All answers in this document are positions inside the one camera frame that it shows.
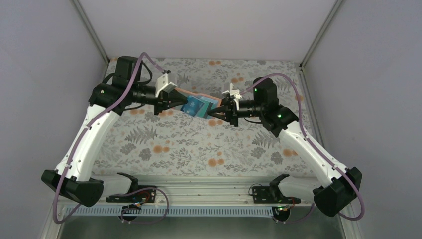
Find pink leather card holder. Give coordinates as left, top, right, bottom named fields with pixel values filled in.
left=175, top=88, right=222, bottom=120

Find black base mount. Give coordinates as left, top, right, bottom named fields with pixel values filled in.
left=248, top=174, right=301, bottom=222
left=105, top=172, right=157, bottom=223

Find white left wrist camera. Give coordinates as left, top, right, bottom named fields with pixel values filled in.
left=155, top=70, right=177, bottom=97

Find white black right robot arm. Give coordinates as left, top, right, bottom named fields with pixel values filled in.
left=221, top=76, right=365, bottom=221

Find aluminium frame post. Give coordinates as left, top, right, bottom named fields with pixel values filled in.
left=299, top=0, right=344, bottom=70
left=70, top=0, right=110, bottom=65

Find left aluminium frame post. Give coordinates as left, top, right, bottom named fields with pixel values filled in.
left=70, top=0, right=110, bottom=65

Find blue credit card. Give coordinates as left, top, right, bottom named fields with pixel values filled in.
left=181, top=96, right=205, bottom=116

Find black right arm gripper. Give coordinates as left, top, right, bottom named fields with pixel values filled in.
left=208, top=98, right=264, bottom=127

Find floral patterned table mat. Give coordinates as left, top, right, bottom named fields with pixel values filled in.
left=92, top=58, right=313, bottom=177

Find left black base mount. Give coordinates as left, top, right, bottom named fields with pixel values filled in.
left=105, top=172, right=157, bottom=223

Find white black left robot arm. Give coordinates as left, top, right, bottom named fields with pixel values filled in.
left=41, top=53, right=208, bottom=207

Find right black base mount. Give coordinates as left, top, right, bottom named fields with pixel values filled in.
left=248, top=174, right=301, bottom=222

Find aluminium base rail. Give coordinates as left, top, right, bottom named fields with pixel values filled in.
left=73, top=176, right=311, bottom=220

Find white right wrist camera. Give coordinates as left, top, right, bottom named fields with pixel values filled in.
left=221, top=83, right=242, bottom=104

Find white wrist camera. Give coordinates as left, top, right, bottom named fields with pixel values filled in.
left=155, top=70, right=177, bottom=97
left=221, top=83, right=242, bottom=104

